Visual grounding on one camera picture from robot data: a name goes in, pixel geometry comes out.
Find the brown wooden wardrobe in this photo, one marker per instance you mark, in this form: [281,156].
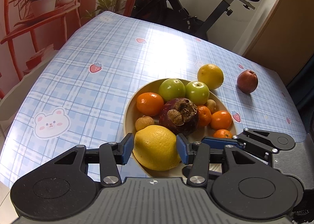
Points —
[285,41]

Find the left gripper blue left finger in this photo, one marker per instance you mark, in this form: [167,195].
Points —
[112,154]

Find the dark purple mangosteen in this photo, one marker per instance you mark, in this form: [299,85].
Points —
[179,115]

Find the green apple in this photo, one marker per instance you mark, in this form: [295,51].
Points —
[197,92]
[171,88]

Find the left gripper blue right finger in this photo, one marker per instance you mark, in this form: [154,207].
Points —
[197,157]

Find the red apple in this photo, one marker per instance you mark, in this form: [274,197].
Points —
[247,81]

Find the small orange mandarin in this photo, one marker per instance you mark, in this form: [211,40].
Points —
[204,115]
[222,133]
[149,103]
[221,120]

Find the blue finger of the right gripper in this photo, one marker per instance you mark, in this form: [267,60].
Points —
[219,142]

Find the yellow lemon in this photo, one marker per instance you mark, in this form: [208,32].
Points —
[211,75]
[155,148]

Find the blue plaid tablecloth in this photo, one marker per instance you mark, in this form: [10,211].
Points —
[82,95]

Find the beige round plate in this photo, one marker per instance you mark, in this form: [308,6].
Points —
[132,114]

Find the printed room backdrop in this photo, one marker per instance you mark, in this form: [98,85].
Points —
[32,29]

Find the brown longan fruit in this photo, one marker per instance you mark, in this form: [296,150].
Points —
[143,122]
[211,105]

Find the dark blue curtain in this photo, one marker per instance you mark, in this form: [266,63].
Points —
[300,89]

